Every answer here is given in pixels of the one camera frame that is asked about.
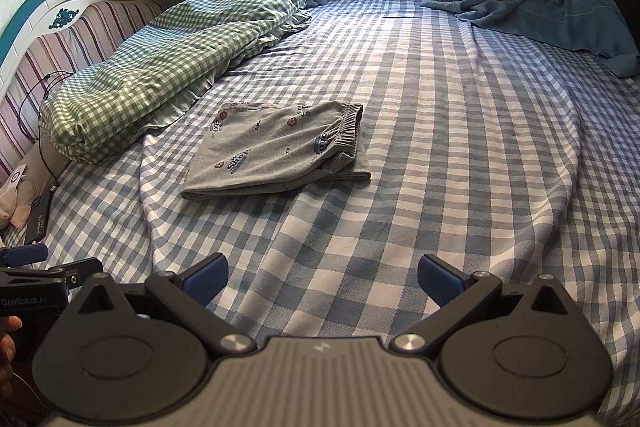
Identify pale pink cloth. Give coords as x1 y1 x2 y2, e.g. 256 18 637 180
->
0 184 38 230

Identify small white device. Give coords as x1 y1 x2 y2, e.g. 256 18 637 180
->
7 164 28 194

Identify black charging cable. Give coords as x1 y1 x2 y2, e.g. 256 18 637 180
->
19 71 76 190

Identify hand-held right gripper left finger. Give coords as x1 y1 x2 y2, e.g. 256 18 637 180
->
74 252 257 357

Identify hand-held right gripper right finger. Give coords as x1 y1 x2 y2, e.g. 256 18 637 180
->
390 253 569 355

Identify black power bank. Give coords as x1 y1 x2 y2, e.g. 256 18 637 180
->
24 190 53 245

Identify grey printed pants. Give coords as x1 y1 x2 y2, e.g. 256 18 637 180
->
180 100 372 201

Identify blue checked bed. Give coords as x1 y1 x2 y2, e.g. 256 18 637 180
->
0 0 640 427

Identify striped headboard with teal trim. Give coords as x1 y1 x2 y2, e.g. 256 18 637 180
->
0 0 171 188

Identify person's left hand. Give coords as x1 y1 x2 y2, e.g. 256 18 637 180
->
0 315 24 385

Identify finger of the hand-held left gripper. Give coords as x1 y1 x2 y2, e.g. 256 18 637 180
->
0 243 50 267
0 257 104 292

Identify blue fleece blanket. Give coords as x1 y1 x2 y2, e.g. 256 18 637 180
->
420 0 640 78

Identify green checked quilt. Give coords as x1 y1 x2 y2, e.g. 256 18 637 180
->
39 0 312 166

